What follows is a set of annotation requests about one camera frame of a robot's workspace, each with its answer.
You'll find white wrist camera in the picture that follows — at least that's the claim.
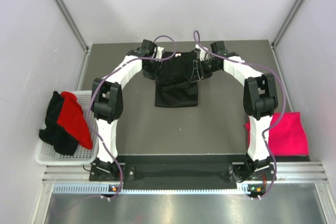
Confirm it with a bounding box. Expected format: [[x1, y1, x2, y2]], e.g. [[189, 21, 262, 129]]
[[195, 45, 209, 61], [154, 47, 164, 59]]

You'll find black t shirt in basket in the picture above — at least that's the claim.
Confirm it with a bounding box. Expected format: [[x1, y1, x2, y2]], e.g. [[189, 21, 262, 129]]
[[39, 91, 78, 156]]

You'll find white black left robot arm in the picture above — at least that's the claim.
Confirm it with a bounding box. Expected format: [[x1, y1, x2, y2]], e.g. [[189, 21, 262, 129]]
[[90, 40, 164, 180]]

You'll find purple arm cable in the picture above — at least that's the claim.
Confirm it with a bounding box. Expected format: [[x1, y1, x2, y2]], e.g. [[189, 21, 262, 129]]
[[193, 29, 287, 200], [89, 35, 176, 201]]

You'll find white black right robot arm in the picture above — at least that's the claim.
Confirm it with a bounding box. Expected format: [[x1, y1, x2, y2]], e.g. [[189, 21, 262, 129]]
[[195, 41, 278, 180]]

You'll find white slotted cable duct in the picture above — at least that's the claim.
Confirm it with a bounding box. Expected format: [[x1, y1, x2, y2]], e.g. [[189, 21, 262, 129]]
[[53, 183, 266, 195]]

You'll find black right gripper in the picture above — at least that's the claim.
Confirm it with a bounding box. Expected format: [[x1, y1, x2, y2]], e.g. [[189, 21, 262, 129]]
[[191, 58, 221, 83]]

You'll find red t shirt in basket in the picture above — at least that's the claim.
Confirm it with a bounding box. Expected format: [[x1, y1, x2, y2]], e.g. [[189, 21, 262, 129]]
[[57, 91, 93, 150]]

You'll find folded pink t shirt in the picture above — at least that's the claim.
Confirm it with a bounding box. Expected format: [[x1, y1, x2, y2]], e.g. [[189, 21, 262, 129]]
[[245, 112, 309, 161]]

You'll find white perforated plastic basket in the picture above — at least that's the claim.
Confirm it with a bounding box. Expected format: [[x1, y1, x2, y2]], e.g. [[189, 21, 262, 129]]
[[35, 91, 98, 166]]

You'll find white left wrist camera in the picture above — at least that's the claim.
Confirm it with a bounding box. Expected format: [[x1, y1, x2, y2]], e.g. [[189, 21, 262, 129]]
[[154, 47, 164, 59]]

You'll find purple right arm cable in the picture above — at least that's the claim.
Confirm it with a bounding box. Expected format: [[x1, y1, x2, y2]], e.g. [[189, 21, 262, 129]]
[[193, 29, 287, 200]]

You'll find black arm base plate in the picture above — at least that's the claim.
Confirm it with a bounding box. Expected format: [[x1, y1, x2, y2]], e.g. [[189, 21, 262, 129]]
[[89, 154, 275, 190]]

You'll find black t shirt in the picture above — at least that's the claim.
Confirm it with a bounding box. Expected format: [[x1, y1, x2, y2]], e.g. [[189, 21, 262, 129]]
[[39, 91, 78, 156], [154, 51, 198, 108]]

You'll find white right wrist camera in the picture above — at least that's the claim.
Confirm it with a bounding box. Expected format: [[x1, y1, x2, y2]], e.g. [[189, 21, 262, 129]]
[[195, 45, 209, 61]]

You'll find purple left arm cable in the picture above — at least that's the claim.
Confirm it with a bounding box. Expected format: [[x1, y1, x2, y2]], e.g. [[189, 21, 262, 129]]
[[89, 35, 176, 201]]

